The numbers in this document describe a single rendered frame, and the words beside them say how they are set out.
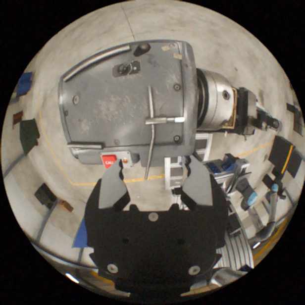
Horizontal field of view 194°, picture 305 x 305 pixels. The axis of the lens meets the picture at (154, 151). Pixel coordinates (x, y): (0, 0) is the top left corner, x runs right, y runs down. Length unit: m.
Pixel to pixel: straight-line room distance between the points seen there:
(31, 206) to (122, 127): 9.82
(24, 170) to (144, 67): 9.62
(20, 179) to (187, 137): 9.72
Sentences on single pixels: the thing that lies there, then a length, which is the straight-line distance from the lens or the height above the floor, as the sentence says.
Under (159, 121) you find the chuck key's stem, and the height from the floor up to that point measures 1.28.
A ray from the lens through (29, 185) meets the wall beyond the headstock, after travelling 9.65.
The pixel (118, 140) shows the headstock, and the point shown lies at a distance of 0.32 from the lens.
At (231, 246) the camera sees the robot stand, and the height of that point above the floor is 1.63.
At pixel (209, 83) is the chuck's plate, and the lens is 0.37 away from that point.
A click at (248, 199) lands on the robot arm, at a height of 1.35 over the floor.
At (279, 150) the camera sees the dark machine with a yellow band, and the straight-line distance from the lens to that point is 5.19.
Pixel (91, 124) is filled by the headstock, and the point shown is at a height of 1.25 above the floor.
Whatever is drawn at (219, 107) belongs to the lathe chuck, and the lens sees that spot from 0.38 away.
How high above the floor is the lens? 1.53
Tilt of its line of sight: 63 degrees down
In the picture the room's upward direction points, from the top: 178 degrees counter-clockwise
